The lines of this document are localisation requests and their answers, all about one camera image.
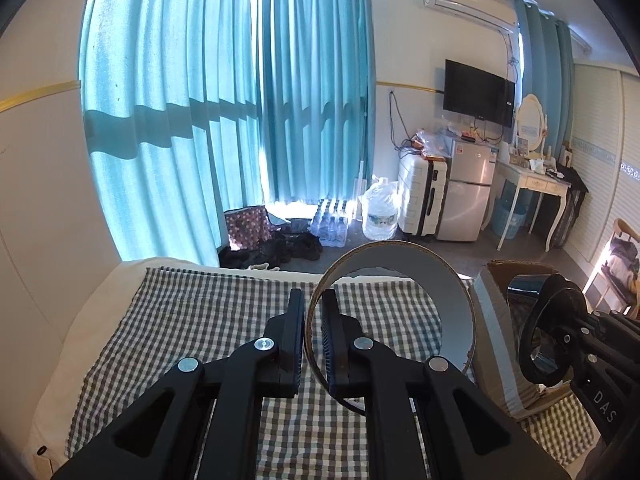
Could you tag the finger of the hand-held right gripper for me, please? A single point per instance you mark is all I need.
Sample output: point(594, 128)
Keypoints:
point(615, 332)
point(585, 360)

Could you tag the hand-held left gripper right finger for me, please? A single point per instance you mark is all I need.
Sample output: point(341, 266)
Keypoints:
point(332, 355)

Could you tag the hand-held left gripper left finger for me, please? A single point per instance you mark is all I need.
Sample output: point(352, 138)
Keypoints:
point(292, 355)

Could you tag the black round jar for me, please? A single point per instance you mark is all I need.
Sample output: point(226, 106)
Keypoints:
point(550, 290)

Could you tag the cardboard box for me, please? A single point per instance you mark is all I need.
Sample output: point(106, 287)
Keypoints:
point(492, 340)

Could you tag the grey tape roll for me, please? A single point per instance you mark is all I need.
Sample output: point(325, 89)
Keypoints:
point(450, 300)

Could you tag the wooden chair with clothes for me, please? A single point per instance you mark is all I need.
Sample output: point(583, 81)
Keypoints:
point(617, 265)

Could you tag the checkered cloth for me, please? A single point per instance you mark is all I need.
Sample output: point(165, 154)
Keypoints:
point(200, 310)

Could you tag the pile of black shoes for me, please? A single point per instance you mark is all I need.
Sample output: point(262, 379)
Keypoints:
point(280, 252)

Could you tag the pack of water bottles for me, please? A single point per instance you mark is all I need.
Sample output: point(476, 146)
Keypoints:
point(331, 225)

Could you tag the patterned fabric bag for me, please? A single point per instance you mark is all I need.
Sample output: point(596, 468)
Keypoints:
point(247, 227)

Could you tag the black hanging bag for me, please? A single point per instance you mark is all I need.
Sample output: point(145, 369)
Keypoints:
point(570, 205)

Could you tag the large water jug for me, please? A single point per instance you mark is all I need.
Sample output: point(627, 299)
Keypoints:
point(380, 212)

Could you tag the blue basket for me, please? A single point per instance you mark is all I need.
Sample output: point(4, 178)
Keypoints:
point(510, 222)

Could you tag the white louvered wardrobe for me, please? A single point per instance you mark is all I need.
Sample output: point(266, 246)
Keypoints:
point(605, 160)

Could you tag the white dressing table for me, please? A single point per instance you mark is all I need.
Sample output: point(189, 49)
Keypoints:
point(532, 180)

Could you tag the white suitcase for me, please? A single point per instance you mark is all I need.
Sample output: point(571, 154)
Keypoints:
point(420, 195)

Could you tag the silver small fridge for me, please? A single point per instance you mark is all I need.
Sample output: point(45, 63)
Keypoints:
point(467, 190)

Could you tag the white oval mirror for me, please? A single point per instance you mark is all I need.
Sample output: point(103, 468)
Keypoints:
point(531, 120)

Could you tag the clear plastic bags pile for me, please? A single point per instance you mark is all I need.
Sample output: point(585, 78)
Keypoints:
point(432, 142)

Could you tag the light blue sheer curtain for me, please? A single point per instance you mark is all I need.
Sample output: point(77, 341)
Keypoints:
point(170, 110)

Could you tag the black television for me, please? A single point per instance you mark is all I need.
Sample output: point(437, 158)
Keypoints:
point(477, 92)

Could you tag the narrow teal curtain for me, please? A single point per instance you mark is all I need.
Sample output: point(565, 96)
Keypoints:
point(545, 60)

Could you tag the white air conditioner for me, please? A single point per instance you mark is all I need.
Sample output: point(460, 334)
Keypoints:
point(467, 2)

